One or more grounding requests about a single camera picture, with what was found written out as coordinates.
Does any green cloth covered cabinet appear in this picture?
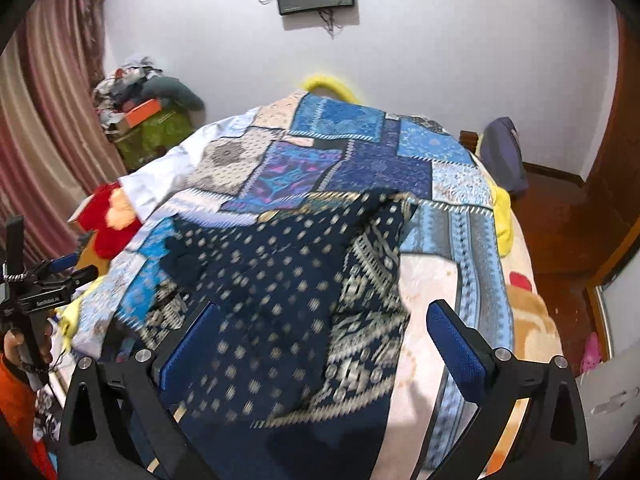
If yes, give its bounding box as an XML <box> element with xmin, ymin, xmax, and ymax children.
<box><xmin>114</xmin><ymin>109</ymin><xmax>199</xmax><ymax>172</ymax></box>

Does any striped red curtain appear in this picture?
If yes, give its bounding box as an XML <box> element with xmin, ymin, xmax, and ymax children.
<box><xmin>0</xmin><ymin>0</ymin><xmax>127</xmax><ymax>273</ymax></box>

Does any pink slipper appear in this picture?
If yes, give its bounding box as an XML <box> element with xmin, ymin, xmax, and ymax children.
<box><xmin>579</xmin><ymin>332</ymin><xmax>602</xmax><ymax>377</ymax></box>

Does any person's left forearm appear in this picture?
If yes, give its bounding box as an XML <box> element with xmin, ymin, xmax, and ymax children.
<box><xmin>0</xmin><ymin>354</ymin><xmax>60</xmax><ymax>480</ymax></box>

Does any black monitor cable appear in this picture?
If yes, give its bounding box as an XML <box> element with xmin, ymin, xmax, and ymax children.
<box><xmin>319</xmin><ymin>6</ymin><xmax>347</xmax><ymax>37</ymax></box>

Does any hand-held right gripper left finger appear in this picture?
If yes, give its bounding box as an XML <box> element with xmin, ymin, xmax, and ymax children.
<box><xmin>57</xmin><ymin>300</ymin><xmax>221</xmax><ymax>480</ymax></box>

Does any wooden door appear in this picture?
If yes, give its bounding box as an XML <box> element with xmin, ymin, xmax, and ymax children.
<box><xmin>581</xmin><ymin>7</ymin><xmax>640</xmax><ymax>283</ymax></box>

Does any orange cardboard box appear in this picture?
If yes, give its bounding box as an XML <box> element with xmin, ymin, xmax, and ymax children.
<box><xmin>111</xmin><ymin>98</ymin><xmax>164</xmax><ymax>137</ymax></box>

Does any navy patterned hoodie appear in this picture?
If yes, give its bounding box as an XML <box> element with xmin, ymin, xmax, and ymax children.
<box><xmin>114</xmin><ymin>189</ymin><xmax>420</xmax><ymax>480</ymax></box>

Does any mustard yellow cloth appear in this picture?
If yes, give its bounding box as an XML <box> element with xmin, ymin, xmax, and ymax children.
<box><xmin>77</xmin><ymin>237</ymin><xmax>110</xmax><ymax>278</ymax></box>

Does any blue patchwork quilt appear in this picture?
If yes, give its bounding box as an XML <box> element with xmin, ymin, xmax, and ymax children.
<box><xmin>74</xmin><ymin>90</ymin><xmax>517</xmax><ymax>472</ymax></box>

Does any person's left hand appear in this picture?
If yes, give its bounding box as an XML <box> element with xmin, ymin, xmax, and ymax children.
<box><xmin>2</xmin><ymin>320</ymin><xmax>54</xmax><ymax>375</ymax></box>

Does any yellow cartoon print cloth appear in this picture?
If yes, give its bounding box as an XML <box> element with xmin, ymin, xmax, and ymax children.
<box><xmin>56</xmin><ymin>296</ymin><xmax>98</xmax><ymax>338</ymax></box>

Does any grey backpack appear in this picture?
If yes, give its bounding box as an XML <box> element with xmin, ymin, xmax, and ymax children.
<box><xmin>480</xmin><ymin>116</ymin><xmax>529</xmax><ymax>197</ymax></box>

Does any red plush toy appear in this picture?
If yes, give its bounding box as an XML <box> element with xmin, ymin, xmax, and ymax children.
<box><xmin>74</xmin><ymin>182</ymin><xmax>144</xmax><ymax>262</ymax></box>

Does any yellow fuzzy cushion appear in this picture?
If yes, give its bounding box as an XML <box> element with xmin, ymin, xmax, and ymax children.
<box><xmin>298</xmin><ymin>75</ymin><xmax>360</xmax><ymax>105</ymax></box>

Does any white appliance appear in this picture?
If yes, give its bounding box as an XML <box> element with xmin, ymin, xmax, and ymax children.
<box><xmin>574</xmin><ymin>352</ymin><xmax>640</xmax><ymax>467</ymax></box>

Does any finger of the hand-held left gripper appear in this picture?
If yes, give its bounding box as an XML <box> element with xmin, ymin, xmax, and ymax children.
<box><xmin>49</xmin><ymin>265</ymin><xmax>100</xmax><ymax>294</ymax></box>
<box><xmin>34</xmin><ymin>253</ymin><xmax>80</xmax><ymax>277</ymax></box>

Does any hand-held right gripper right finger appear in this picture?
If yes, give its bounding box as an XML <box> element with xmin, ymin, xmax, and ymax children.
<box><xmin>426</xmin><ymin>299</ymin><xmax>592</xmax><ymax>480</ymax></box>

